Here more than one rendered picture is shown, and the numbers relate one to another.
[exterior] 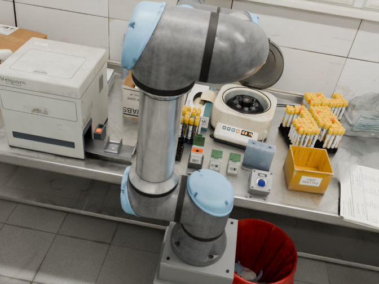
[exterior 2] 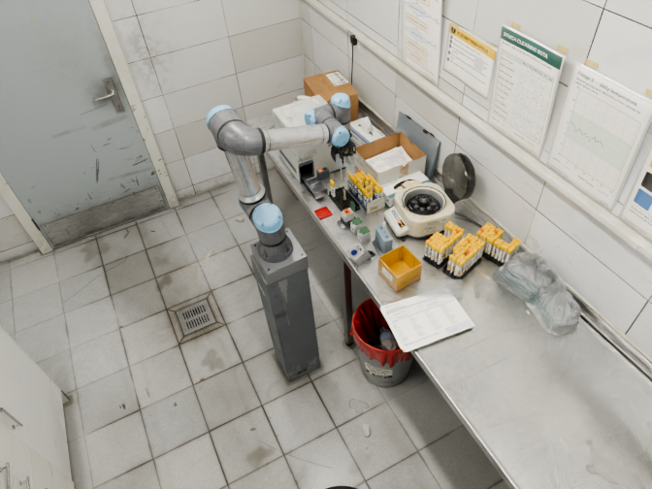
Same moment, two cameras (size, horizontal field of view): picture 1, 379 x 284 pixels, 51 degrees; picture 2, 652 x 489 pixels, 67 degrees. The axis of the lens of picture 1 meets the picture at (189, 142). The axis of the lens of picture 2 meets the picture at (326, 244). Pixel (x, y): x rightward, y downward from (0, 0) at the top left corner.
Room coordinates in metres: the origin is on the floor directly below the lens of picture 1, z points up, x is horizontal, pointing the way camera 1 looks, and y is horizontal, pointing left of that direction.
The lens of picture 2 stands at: (0.21, -1.49, 2.53)
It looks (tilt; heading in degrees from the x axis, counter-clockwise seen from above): 47 degrees down; 63
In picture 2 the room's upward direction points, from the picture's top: 5 degrees counter-clockwise
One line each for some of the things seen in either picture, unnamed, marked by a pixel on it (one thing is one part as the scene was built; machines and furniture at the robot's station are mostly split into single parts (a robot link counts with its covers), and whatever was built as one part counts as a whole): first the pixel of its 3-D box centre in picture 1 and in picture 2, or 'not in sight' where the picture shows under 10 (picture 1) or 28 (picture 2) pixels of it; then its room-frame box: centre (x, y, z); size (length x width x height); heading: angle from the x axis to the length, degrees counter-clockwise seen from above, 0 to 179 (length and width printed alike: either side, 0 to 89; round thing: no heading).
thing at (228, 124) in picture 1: (243, 114); (419, 211); (1.35, -0.20, 0.94); 0.30 x 0.24 x 0.12; 168
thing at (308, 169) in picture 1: (307, 169); (400, 268); (1.08, -0.43, 0.93); 0.13 x 0.13 x 0.10; 1
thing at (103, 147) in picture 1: (106, 146); (312, 181); (1.06, 0.28, 0.92); 0.21 x 0.07 x 0.05; 87
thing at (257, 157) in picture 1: (258, 155); (383, 240); (1.11, -0.25, 0.92); 0.10 x 0.07 x 0.10; 78
